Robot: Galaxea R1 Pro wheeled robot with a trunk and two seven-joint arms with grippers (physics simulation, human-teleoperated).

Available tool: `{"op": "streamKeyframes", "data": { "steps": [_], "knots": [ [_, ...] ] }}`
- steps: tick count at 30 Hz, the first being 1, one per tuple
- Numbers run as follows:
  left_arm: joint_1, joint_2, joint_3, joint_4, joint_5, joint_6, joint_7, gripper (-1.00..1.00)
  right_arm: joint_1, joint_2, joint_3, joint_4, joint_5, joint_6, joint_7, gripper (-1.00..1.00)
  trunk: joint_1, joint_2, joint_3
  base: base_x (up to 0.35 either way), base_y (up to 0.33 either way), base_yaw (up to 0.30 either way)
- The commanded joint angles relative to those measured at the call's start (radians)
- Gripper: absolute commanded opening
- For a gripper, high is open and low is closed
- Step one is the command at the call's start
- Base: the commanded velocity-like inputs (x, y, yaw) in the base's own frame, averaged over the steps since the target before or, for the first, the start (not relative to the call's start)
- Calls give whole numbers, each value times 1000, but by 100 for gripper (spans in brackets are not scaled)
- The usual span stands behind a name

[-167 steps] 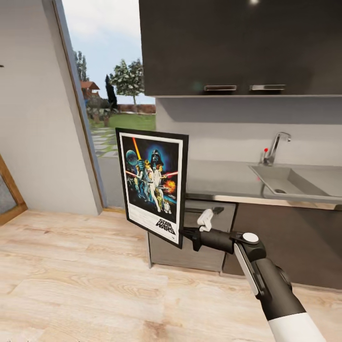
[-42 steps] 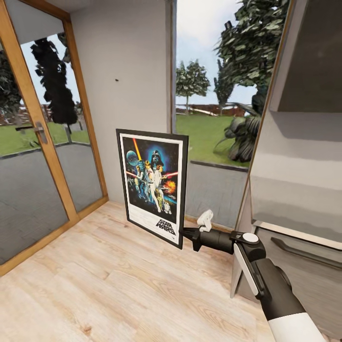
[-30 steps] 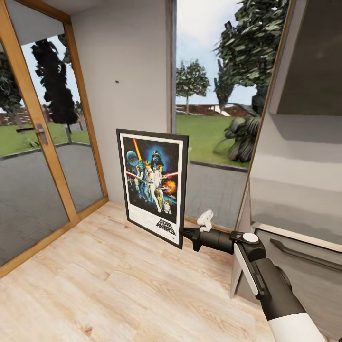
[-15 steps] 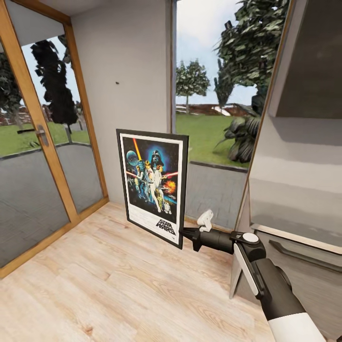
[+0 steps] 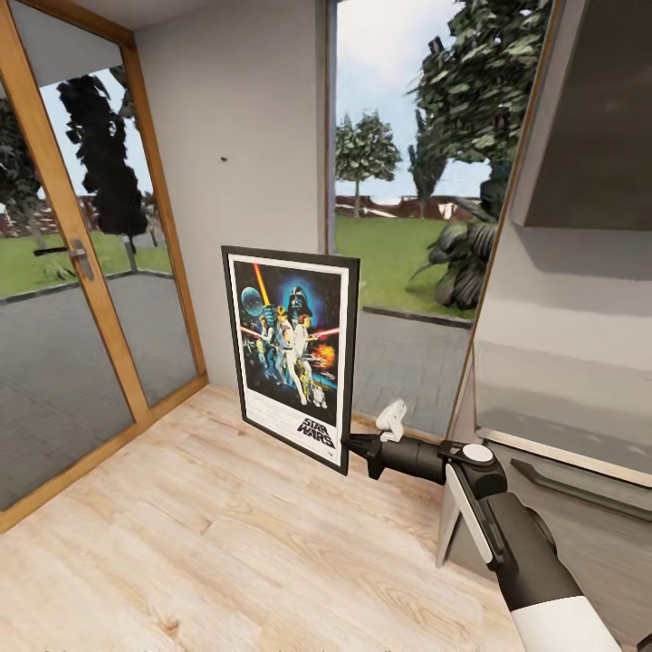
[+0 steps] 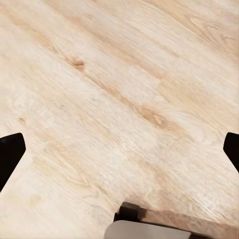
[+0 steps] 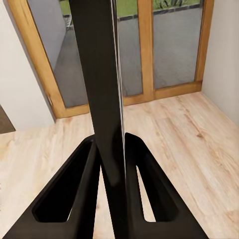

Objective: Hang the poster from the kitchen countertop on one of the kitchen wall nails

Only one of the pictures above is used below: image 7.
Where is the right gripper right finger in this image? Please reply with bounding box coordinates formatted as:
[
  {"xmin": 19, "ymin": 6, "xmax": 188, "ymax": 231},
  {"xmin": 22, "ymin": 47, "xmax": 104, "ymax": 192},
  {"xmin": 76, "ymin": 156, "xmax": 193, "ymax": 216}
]
[{"xmin": 125, "ymin": 132, "xmax": 209, "ymax": 239}]

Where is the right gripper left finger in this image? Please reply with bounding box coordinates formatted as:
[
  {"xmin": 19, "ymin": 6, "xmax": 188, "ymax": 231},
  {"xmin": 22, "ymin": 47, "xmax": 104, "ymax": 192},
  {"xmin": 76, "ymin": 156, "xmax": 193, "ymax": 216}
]
[{"xmin": 2, "ymin": 134, "xmax": 101, "ymax": 239}]

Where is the poster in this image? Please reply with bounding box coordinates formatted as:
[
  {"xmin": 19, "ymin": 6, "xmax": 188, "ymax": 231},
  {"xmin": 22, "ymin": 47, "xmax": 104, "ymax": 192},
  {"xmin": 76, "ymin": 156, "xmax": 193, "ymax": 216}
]
[{"xmin": 69, "ymin": 0, "xmax": 128, "ymax": 239}]

